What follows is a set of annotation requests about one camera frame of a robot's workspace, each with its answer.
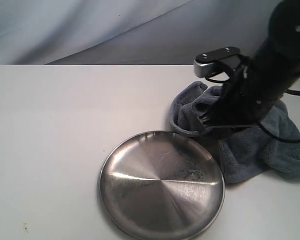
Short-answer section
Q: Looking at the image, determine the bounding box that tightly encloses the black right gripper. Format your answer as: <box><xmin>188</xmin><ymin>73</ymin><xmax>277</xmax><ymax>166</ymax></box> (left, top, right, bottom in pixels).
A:
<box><xmin>196</xmin><ymin>56</ymin><xmax>282</xmax><ymax>137</ymax></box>

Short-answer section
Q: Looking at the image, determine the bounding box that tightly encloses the grey fleece cloth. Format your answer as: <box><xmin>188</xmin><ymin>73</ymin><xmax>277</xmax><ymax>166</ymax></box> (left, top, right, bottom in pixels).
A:
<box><xmin>168</xmin><ymin>81</ymin><xmax>300</xmax><ymax>184</ymax></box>

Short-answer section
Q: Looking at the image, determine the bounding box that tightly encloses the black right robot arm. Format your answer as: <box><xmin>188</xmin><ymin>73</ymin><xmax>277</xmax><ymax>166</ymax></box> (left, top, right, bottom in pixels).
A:
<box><xmin>194</xmin><ymin>0</ymin><xmax>300</xmax><ymax>137</ymax></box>

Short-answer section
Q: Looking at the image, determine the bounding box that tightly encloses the round stainless steel plate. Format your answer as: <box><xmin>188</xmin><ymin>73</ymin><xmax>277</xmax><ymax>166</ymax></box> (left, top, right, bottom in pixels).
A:
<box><xmin>98</xmin><ymin>130</ymin><xmax>225</xmax><ymax>240</ymax></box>

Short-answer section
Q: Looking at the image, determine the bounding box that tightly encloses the white backdrop cloth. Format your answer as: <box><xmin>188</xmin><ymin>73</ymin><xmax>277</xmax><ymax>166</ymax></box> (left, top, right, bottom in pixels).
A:
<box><xmin>0</xmin><ymin>0</ymin><xmax>198</xmax><ymax>65</ymax></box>

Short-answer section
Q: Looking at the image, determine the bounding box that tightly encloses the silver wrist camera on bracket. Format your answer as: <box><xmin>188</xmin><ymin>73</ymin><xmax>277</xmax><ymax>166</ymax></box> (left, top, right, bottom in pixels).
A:
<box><xmin>193</xmin><ymin>46</ymin><xmax>241</xmax><ymax>78</ymax></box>

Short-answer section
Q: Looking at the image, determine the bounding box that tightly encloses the black cable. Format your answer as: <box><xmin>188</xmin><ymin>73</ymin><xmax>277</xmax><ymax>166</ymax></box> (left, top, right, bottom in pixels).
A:
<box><xmin>204</xmin><ymin>69</ymin><xmax>300</xmax><ymax>145</ymax></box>

